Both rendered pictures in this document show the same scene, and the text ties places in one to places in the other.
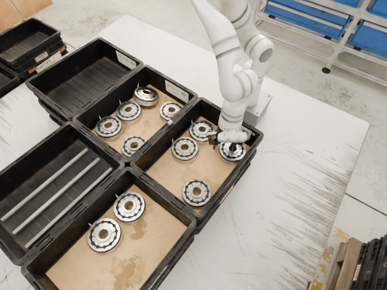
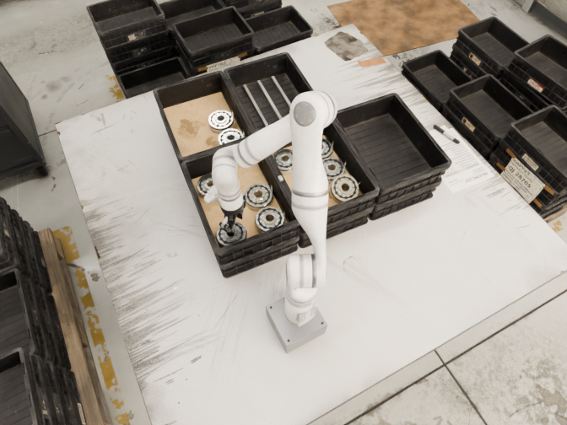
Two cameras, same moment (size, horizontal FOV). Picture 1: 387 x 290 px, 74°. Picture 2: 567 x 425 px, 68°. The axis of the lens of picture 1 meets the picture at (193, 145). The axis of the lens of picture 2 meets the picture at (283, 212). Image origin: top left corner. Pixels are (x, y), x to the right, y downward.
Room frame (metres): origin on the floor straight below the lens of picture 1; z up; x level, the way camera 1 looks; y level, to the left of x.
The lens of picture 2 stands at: (1.01, -0.65, 2.12)
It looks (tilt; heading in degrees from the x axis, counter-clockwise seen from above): 59 degrees down; 120
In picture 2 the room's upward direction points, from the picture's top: 1 degrees clockwise
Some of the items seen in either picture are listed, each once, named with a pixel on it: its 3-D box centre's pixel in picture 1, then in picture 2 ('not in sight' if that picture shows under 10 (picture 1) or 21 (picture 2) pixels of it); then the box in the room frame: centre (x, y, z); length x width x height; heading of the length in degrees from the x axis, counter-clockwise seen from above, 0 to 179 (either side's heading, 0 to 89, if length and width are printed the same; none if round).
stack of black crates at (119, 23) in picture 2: not in sight; (135, 42); (-1.00, 0.88, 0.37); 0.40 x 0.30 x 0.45; 58
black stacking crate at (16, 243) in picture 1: (56, 189); (273, 101); (0.32, 0.45, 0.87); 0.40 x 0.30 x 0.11; 144
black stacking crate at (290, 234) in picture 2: (198, 157); (240, 200); (0.47, -0.02, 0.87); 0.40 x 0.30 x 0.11; 144
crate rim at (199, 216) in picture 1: (199, 149); (239, 191); (0.47, -0.02, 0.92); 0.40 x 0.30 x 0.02; 144
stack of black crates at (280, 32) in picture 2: not in sight; (275, 48); (-0.23, 1.36, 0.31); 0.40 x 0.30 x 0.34; 58
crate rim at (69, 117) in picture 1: (87, 74); (388, 139); (0.82, 0.46, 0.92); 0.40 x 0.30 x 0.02; 144
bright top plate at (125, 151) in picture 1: (134, 145); (284, 158); (0.51, 0.22, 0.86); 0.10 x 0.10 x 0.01
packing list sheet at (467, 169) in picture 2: not in sight; (450, 157); (1.05, 0.71, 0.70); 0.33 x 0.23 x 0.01; 148
